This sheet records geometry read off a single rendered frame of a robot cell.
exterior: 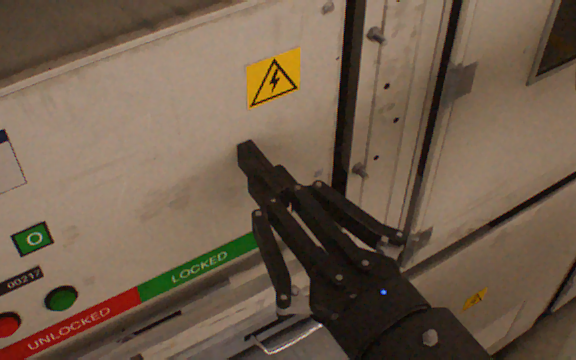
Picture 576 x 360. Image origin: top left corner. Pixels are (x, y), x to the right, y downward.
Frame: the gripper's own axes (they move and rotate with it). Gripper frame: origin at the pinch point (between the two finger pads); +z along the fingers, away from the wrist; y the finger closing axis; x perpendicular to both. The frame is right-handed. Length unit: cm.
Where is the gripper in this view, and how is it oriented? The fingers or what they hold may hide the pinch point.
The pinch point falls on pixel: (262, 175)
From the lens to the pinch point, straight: 60.6
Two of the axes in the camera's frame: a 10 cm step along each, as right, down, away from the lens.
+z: -5.3, -6.3, 5.7
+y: 8.5, -3.9, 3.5
